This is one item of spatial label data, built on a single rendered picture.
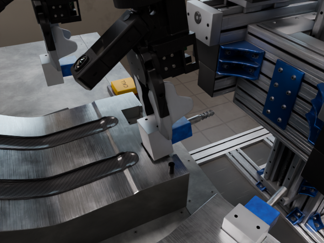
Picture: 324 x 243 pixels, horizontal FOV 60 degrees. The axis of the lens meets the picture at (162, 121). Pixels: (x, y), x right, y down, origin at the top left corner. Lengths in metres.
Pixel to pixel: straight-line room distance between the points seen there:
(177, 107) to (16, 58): 0.78
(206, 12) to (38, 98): 0.51
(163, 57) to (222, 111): 1.76
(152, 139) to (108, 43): 0.16
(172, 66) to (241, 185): 1.02
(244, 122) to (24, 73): 1.49
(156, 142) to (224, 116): 1.65
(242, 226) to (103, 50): 0.29
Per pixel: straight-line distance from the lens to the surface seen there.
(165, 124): 0.40
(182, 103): 0.41
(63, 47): 0.62
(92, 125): 0.56
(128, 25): 0.36
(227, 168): 1.41
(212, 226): 0.44
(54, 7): 0.61
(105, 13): 2.49
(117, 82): 0.77
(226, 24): 0.83
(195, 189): 0.54
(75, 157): 0.50
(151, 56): 0.37
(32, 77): 0.95
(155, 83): 0.36
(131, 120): 0.59
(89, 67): 0.36
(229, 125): 2.00
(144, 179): 0.44
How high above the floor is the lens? 1.23
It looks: 38 degrees down
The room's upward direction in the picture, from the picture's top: straight up
